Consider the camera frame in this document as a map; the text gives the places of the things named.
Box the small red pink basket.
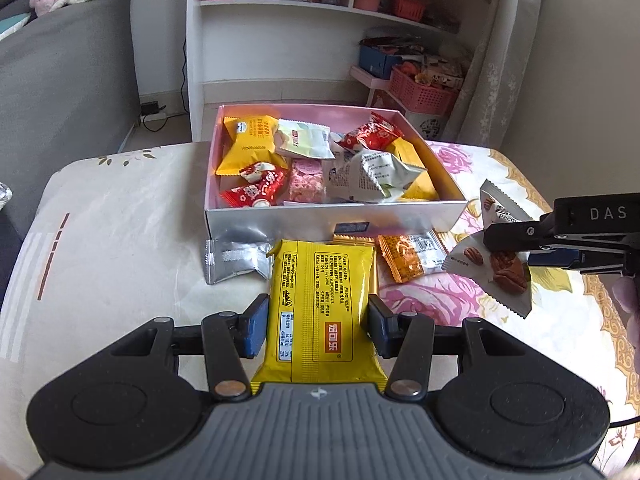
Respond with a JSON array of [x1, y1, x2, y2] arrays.
[[391, 0, 429, 19]]

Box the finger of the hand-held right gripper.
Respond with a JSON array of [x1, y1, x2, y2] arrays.
[[482, 211, 557, 255], [527, 247, 583, 270]]

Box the teal patterned cushion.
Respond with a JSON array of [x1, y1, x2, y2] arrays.
[[0, 12, 32, 42]]

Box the pink plastic rack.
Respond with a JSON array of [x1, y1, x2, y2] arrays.
[[349, 64, 394, 89]]

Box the white green snack packet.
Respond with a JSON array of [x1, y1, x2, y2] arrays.
[[276, 118, 337, 161]]

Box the black power adapter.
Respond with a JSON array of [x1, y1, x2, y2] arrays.
[[139, 101, 169, 122]]

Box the white bookshelf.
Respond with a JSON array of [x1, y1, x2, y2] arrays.
[[185, 0, 502, 144]]

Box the pink cracker packet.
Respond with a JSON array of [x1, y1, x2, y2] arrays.
[[284, 158, 329, 207]]

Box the silver foil snack packet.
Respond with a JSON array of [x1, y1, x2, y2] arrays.
[[204, 236, 275, 286]]

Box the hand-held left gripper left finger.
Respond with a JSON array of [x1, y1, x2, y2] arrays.
[[107, 293, 272, 402]]

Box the large pink plastic basket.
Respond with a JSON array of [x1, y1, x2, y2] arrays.
[[388, 64, 462, 117]]

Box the orange white snack packet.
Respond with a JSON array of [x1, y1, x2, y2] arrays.
[[377, 231, 449, 284]]

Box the white cardboard box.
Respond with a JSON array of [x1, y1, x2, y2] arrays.
[[203, 103, 469, 242]]

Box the grey sofa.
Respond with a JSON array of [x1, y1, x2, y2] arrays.
[[0, 0, 142, 243]]

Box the white lace curtain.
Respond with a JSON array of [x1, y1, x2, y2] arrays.
[[444, 0, 547, 150]]

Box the person's right forearm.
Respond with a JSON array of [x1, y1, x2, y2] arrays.
[[613, 274, 640, 333]]

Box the white pecan snack packet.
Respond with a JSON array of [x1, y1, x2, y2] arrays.
[[442, 179, 535, 319]]

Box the blue plastic basket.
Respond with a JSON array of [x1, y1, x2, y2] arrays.
[[358, 44, 402, 81]]

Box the yellow snack packet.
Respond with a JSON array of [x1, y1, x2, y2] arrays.
[[216, 115, 292, 177], [249, 239, 389, 397], [384, 139, 442, 202]]

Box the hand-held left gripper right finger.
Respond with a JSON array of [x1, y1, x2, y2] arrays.
[[367, 295, 532, 402]]

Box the red snack packet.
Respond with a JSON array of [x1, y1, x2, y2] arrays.
[[219, 161, 289, 209], [334, 112, 405, 154]]

